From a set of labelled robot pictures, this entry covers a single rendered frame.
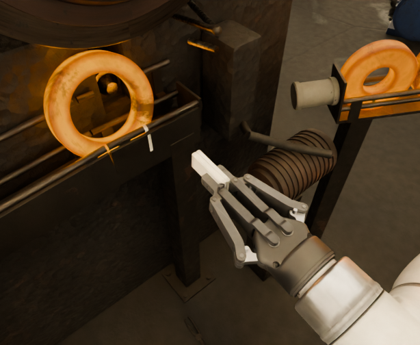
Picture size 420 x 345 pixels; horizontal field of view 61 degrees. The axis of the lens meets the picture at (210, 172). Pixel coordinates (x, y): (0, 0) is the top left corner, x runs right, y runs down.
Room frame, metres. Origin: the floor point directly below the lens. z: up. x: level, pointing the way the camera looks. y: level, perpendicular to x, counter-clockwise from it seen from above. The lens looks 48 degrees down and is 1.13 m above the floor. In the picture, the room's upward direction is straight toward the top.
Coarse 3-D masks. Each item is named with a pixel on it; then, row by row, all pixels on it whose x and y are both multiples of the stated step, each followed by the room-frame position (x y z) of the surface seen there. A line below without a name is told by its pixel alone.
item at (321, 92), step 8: (320, 80) 0.65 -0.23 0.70; (328, 80) 0.65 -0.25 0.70; (336, 80) 0.64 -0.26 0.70; (296, 88) 0.63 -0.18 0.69; (304, 88) 0.63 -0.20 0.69; (312, 88) 0.63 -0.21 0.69; (320, 88) 0.63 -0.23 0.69; (328, 88) 0.63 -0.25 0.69; (336, 88) 0.62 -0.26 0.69; (296, 96) 0.62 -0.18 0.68; (304, 96) 0.62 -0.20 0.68; (312, 96) 0.62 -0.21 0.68; (320, 96) 0.62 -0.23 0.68; (328, 96) 0.62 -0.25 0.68; (336, 96) 0.61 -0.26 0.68; (296, 104) 0.61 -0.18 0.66; (304, 104) 0.61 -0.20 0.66; (312, 104) 0.61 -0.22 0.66; (320, 104) 0.62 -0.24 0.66; (328, 104) 0.62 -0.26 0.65; (336, 104) 0.62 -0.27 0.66
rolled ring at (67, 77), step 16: (64, 64) 0.49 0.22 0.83; (80, 64) 0.49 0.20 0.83; (96, 64) 0.50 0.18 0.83; (112, 64) 0.51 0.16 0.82; (128, 64) 0.53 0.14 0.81; (64, 80) 0.46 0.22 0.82; (80, 80) 0.48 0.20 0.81; (128, 80) 0.52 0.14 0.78; (144, 80) 0.53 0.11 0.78; (48, 96) 0.45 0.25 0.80; (64, 96) 0.45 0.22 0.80; (144, 96) 0.52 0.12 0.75; (48, 112) 0.43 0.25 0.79; (64, 112) 0.44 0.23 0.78; (144, 112) 0.51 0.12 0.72; (64, 128) 0.43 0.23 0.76; (128, 128) 0.49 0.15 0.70; (64, 144) 0.42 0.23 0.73; (80, 144) 0.43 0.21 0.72; (96, 144) 0.44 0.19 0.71
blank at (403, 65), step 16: (368, 48) 0.65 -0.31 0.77; (384, 48) 0.64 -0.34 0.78; (400, 48) 0.64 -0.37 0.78; (352, 64) 0.64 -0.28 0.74; (368, 64) 0.63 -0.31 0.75; (384, 64) 0.63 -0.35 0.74; (400, 64) 0.64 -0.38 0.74; (416, 64) 0.64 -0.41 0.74; (352, 80) 0.63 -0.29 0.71; (384, 80) 0.66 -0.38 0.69; (400, 80) 0.64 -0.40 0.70; (352, 96) 0.63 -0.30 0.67
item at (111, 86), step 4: (104, 76) 0.57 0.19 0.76; (108, 76) 0.57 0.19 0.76; (112, 76) 0.58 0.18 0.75; (100, 80) 0.57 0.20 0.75; (104, 80) 0.57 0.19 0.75; (108, 80) 0.57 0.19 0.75; (112, 80) 0.57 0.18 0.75; (116, 80) 0.58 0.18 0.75; (100, 84) 0.56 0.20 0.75; (104, 84) 0.56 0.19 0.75; (108, 84) 0.56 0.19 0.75; (112, 84) 0.56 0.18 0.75; (116, 84) 0.57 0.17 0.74; (100, 88) 0.56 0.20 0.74; (104, 88) 0.56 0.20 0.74; (108, 88) 0.56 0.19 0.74; (112, 88) 0.56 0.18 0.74; (116, 88) 0.57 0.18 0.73; (100, 92) 0.56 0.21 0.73; (104, 92) 0.56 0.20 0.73; (108, 92) 0.56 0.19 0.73; (112, 92) 0.56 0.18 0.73
